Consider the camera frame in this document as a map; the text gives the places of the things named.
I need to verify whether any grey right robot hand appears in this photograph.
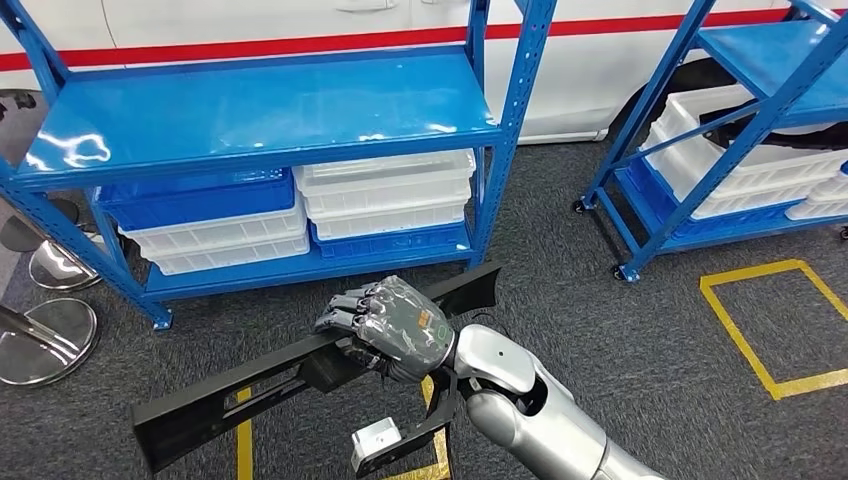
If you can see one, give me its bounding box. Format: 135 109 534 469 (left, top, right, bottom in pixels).
313 274 458 386

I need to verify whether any black plastic plate bracket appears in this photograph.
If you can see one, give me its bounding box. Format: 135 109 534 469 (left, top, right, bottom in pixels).
131 260 503 475

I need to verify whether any black plastic part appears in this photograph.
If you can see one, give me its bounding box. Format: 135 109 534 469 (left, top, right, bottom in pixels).
698 104 848 152

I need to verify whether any blue metal shelf with casters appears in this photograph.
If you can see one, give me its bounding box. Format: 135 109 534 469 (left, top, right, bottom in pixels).
572 0 848 285

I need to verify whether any blue plastic bin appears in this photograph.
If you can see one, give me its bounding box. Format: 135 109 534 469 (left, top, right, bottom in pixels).
95 168 296 232
308 221 473 260

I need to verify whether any white plastic bin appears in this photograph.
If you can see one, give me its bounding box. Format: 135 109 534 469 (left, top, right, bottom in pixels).
641 82 848 200
119 198 308 261
685 175 848 221
311 200 468 243
293 149 477 197
299 175 473 221
784 165 848 222
150 233 311 277

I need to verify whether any white car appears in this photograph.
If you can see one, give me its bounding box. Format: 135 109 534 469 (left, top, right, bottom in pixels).
0 0 848 146

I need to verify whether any red barrier belt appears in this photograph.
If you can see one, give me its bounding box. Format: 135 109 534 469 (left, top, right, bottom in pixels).
0 6 793 73

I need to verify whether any dark round stanchion base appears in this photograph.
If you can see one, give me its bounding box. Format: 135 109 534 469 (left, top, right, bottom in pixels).
0 197 81 254

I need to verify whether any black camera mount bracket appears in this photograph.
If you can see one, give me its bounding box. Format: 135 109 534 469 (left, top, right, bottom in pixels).
351 367 460 478

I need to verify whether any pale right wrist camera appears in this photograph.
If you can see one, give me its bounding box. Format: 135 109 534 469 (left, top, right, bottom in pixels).
349 417 403 468

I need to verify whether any black camera cable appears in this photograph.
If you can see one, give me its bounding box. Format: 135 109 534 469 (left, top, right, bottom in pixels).
440 423 458 480

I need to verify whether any white car door handle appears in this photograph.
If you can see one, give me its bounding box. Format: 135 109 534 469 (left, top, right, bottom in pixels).
334 0 400 13

